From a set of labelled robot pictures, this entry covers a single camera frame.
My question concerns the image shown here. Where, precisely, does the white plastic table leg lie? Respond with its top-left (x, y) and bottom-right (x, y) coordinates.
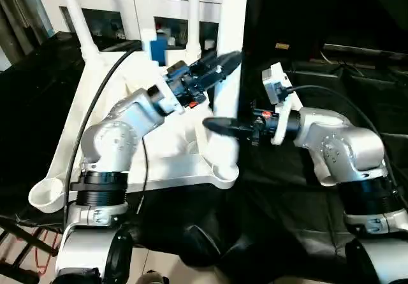
top-left (187, 0), bottom-right (204, 50)
top-left (203, 0), bottom-right (251, 170)
top-left (59, 0), bottom-right (101, 62)

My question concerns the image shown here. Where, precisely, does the black work mat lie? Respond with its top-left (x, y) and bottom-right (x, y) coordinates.
top-left (0, 32), bottom-right (408, 284)

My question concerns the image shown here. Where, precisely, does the dark low shelf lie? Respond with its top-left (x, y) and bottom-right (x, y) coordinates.
top-left (322, 41), bottom-right (408, 62)

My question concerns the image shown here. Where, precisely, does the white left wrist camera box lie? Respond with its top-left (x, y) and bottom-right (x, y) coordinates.
top-left (140, 32), bottom-right (171, 66)

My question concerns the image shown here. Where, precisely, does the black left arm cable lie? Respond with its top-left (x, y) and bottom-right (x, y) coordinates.
top-left (62, 46), bottom-right (151, 234)

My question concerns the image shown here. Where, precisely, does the red cable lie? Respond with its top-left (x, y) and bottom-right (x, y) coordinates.
top-left (35, 233), bottom-right (61, 278)

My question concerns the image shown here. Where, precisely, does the black stand frame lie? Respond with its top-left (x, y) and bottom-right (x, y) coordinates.
top-left (0, 224), bottom-right (64, 284)

